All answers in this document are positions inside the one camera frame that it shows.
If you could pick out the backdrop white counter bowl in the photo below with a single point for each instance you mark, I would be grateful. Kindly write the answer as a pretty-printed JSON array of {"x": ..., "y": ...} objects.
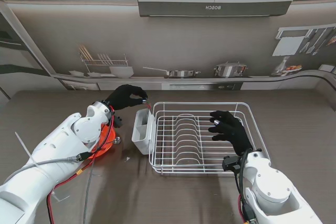
[{"x": 121, "y": 72}]

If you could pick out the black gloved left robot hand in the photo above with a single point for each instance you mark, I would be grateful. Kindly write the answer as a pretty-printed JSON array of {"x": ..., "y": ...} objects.
[{"x": 123, "y": 98}]

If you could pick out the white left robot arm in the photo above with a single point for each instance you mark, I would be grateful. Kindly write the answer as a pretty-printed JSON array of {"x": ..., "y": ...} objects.
[{"x": 52, "y": 155}]

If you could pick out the white plastic utensil holder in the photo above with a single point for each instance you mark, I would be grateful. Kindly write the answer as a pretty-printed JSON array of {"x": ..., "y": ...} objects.
[{"x": 141, "y": 145}]

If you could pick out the backdrop steel saucepan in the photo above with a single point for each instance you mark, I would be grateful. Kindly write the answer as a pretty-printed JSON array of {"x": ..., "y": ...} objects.
[{"x": 181, "y": 73}]

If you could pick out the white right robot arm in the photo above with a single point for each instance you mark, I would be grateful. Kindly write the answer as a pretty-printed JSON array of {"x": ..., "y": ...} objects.
[{"x": 270, "y": 186}]

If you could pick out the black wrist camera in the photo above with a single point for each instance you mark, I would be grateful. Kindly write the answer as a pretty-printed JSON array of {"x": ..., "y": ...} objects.
[
  {"x": 118, "y": 121},
  {"x": 231, "y": 164}
]

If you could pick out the orange plastic bowl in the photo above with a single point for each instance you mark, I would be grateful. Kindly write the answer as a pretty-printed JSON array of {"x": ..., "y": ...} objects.
[{"x": 106, "y": 142}]

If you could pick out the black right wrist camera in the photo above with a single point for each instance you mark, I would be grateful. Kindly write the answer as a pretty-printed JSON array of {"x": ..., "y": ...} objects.
[{"x": 231, "y": 164}]

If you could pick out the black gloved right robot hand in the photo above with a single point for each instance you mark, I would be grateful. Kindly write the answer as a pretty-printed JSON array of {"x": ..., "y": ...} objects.
[{"x": 235, "y": 132}]

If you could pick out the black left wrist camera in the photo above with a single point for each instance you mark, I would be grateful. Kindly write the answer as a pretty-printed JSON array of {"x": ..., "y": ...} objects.
[{"x": 118, "y": 121}]

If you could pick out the backdrop dish rack with plates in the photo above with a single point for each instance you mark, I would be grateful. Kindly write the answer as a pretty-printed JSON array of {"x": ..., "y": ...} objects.
[{"x": 105, "y": 62}]

